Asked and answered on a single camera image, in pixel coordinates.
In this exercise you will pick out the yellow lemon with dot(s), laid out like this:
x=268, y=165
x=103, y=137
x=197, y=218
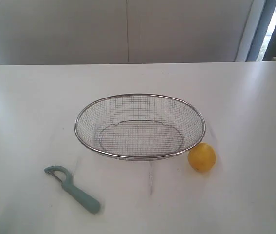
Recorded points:
x=202, y=157

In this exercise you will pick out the teal handled peeler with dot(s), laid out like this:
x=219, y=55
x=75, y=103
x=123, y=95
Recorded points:
x=91, y=204

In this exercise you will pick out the steel wire mesh basket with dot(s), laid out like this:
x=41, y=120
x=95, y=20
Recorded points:
x=139, y=127

